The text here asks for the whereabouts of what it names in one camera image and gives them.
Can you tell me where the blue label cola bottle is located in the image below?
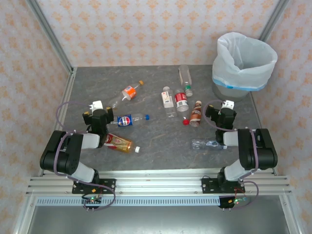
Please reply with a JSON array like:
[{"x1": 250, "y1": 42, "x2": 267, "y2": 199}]
[{"x1": 108, "y1": 114, "x2": 150, "y2": 128}]

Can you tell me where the brown label drink bottle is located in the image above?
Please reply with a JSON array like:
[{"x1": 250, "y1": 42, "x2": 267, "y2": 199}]
[{"x1": 189, "y1": 100, "x2": 203, "y2": 128}]

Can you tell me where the yellow red label tea bottle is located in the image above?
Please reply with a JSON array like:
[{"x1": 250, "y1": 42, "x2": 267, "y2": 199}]
[{"x1": 103, "y1": 133, "x2": 141, "y2": 154}]

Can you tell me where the crushed clear water bottle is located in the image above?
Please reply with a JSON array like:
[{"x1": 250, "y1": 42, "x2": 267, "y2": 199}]
[{"x1": 190, "y1": 138, "x2": 229, "y2": 151}]

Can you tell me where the orange label plastic bottle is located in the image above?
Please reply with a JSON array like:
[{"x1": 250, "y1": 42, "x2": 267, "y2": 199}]
[{"x1": 108, "y1": 80, "x2": 144, "y2": 109}]

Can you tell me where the red label clear bottle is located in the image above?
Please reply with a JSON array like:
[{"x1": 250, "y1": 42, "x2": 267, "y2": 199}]
[{"x1": 173, "y1": 88, "x2": 191, "y2": 126}]

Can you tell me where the green cap clear bottle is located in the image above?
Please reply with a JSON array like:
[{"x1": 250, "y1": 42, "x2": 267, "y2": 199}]
[{"x1": 178, "y1": 64, "x2": 194, "y2": 97}]

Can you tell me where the white label clear bottle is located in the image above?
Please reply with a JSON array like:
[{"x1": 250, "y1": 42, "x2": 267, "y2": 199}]
[{"x1": 160, "y1": 86, "x2": 178, "y2": 119}]

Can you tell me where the white-lined trash bin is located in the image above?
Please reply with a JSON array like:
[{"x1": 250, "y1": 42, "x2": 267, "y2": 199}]
[{"x1": 212, "y1": 31, "x2": 278, "y2": 92}]

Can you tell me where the left circuit board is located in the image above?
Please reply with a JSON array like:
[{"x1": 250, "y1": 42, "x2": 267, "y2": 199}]
[{"x1": 81, "y1": 196, "x2": 102, "y2": 205}]

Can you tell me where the circuit board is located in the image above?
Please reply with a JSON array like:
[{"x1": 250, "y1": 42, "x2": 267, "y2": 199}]
[
  {"x1": 228, "y1": 197, "x2": 248, "y2": 205},
  {"x1": 81, "y1": 196, "x2": 102, "y2": 205}
]

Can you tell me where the right circuit board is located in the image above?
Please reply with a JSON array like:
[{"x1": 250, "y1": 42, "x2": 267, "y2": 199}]
[{"x1": 228, "y1": 197, "x2": 248, "y2": 205}]

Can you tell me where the grey metal lower panel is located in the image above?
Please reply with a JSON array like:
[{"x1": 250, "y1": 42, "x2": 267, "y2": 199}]
[{"x1": 13, "y1": 195, "x2": 300, "y2": 234}]

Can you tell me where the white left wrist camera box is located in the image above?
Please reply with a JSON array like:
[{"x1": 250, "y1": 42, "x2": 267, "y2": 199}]
[{"x1": 89, "y1": 100, "x2": 104, "y2": 112}]

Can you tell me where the aluminium table side rail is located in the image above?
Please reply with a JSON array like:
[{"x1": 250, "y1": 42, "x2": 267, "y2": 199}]
[
  {"x1": 39, "y1": 68, "x2": 78, "y2": 176},
  {"x1": 248, "y1": 92, "x2": 278, "y2": 176}
]

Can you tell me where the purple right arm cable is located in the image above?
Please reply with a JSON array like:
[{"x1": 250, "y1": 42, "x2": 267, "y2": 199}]
[{"x1": 203, "y1": 99, "x2": 259, "y2": 210}]

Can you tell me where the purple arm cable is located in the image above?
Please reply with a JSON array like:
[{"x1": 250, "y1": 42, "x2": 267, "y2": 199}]
[
  {"x1": 53, "y1": 101, "x2": 117, "y2": 212},
  {"x1": 203, "y1": 99, "x2": 259, "y2": 210}
]

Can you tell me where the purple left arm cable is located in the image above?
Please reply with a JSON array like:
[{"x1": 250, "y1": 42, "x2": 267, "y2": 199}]
[{"x1": 53, "y1": 101, "x2": 117, "y2": 212}]

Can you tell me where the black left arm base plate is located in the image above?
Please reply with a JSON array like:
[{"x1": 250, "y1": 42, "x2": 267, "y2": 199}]
[{"x1": 72, "y1": 178, "x2": 117, "y2": 195}]

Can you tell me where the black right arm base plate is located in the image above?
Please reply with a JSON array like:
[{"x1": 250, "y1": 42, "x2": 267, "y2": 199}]
[{"x1": 201, "y1": 177, "x2": 246, "y2": 195}]

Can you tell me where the aluminium mounting rail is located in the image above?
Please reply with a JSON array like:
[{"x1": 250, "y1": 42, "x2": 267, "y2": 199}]
[{"x1": 26, "y1": 168, "x2": 292, "y2": 195}]

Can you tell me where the aluminium frame post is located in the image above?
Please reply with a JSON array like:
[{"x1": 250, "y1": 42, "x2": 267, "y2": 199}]
[
  {"x1": 25, "y1": 0, "x2": 75, "y2": 75},
  {"x1": 258, "y1": 0, "x2": 291, "y2": 42}
]

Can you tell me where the slotted grey cable duct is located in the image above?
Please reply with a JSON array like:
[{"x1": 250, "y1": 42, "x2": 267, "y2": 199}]
[{"x1": 36, "y1": 197, "x2": 221, "y2": 207}]

